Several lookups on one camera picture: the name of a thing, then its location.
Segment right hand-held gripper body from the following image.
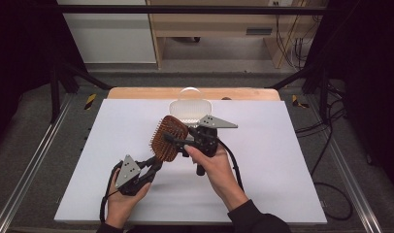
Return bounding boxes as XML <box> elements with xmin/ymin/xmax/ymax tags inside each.
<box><xmin>183</xmin><ymin>114</ymin><xmax>239</xmax><ymax>178</ymax></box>

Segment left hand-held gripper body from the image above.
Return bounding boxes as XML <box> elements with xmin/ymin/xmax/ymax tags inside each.
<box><xmin>115</xmin><ymin>153</ymin><xmax>154</xmax><ymax>197</ymax></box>

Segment wooden hairbrush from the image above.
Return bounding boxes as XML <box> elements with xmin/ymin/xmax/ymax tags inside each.
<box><xmin>148</xmin><ymin>115</ymin><xmax>190</xmax><ymax>164</ymax></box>

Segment clear plastic container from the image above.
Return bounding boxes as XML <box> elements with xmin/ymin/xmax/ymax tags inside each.
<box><xmin>168</xmin><ymin>86</ymin><xmax>214</xmax><ymax>126</ymax></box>

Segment person's left hand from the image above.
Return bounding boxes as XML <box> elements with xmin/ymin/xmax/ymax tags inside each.
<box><xmin>104</xmin><ymin>174</ymin><xmax>152</xmax><ymax>229</ymax></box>

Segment person's right hand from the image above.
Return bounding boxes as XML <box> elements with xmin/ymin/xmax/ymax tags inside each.
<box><xmin>183</xmin><ymin>144</ymin><xmax>248</xmax><ymax>212</ymax></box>

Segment light wooden table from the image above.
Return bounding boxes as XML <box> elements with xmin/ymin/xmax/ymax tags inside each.
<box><xmin>106</xmin><ymin>86</ymin><xmax>281</xmax><ymax>102</ymax></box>

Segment white table cover board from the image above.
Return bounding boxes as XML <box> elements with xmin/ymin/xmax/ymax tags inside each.
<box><xmin>53</xmin><ymin>98</ymin><xmax>328</xmax><ymax>225</ymax></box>

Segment yellow black hazard tape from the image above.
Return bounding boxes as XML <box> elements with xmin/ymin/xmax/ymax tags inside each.
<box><xmin>83</xmin><ymin>93</ymin><xmax>98</xmax><ymax>112</ymax></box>
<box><xmin>291</xmin><ymin>94</ymin><xmax>310</xmax><ymax>110</ymax></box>

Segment beige wooden office desk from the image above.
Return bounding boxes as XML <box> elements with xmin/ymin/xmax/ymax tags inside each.
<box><xmin>146</xmin><ymin>0</ymin><xmax>329</xmax><ymax>70</ymax></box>

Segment white cabinet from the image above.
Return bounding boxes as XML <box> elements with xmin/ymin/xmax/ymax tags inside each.
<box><xmin>55</xmin><ymin>0</ymin><xmax>157</xmax><ymax>64</ymax></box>

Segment dark curtain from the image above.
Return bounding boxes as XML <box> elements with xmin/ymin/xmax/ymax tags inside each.
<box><xmin>0</xmin><ymin>0</ymin><xmax>86</xmax><ymax>149</ymax></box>
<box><xmin>310</xmin><ymin>0</ymin><xmax>394</xmax><ymax>198</ymax></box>

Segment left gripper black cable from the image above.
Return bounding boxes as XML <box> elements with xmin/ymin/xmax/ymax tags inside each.
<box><xmin>99</xmin><ymin>160</ymin><xmax>124</xmax><ymax>224</ymax></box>

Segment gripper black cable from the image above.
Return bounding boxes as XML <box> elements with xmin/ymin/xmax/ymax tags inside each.
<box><xmin>99</xmin><ymin>160</ymin><xmax>124</xmax><ymax>224</ymax></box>
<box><xmin>216</xmin><ymin>138</ymin><xmax>246</xmax><ymax>192</ymax></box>

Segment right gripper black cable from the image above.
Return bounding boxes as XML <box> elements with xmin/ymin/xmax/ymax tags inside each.
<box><xmin>216</xmin><ymin>138</ymin><xmax>246</xmax><ymax>192</ymax></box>

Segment aluminium floor rail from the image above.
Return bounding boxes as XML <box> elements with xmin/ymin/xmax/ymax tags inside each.
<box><xmin>305</xmin><ymin>95</ymin><xmax>385</xmax><ymax>233</ymax></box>
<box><xmin>0</xmin><ymin>92</ymin><xmax>74</xmax><ymax>233</ymax></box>

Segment black frame strut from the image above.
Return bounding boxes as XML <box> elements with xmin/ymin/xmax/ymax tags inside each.
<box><xmin>268</xmin><ymin>62</ymin><xmax>331</xmax><ymax>124</ymax></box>
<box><xmin>49</xmin><ymin>60</ymin><xmax>113</xmax><ymax>124</ymax></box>

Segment grey desk drawer handle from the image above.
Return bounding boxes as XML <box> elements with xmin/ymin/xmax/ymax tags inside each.
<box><xmin>245</xmin><ymin>27</ymin><xmax>274</xmax><ymax>36</ymax></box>

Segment black floor cable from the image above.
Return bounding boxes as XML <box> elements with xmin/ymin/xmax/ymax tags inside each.
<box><xmin>294</xmin><ymin>82</ymin><xmax>353</xmax><ymax>222</ymax></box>

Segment black hanging cables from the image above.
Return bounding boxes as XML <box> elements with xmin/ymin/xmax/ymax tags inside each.
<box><xmin>275</xmin><ymin>14</ymin><xmax>311</xmax><ymax>71</ymax></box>

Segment black horizontal frame bar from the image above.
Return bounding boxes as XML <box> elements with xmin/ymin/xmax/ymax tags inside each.
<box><xmin>59</xmin><ymin>4</ymin><xmax>327</xmax><ymax>16</ymax></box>

